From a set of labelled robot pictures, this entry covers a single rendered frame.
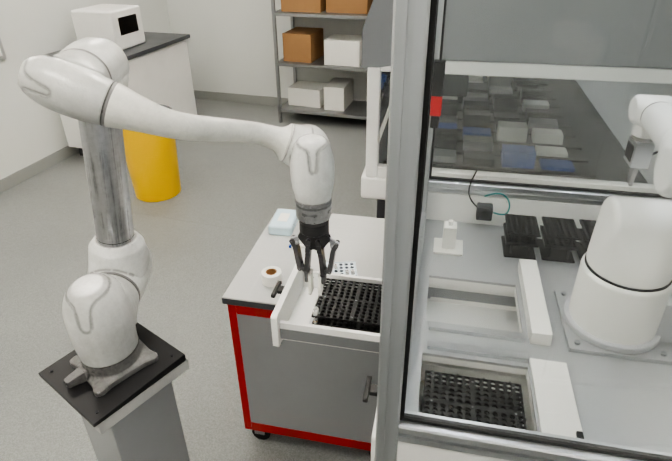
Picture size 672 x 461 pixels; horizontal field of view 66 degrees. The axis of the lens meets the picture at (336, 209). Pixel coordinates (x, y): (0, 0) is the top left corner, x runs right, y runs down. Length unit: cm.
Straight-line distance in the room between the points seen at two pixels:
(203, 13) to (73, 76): 505
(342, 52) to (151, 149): 213
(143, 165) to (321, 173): 291
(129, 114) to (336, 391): 122
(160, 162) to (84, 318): 265
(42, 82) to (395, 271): 82
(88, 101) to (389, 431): 87
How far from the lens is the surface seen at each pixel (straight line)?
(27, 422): 272
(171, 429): 179
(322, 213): 125
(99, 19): 491
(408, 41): 62
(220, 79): 631
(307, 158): 118
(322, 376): 192
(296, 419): 213
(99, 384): 157
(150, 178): 405
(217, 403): 249
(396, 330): 82
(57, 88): 121
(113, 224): 153
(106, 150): 143
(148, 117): 120
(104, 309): 145
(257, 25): 594
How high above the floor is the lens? 186
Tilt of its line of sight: 29 degrees down
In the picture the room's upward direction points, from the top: 1 degrees counter-clockwise
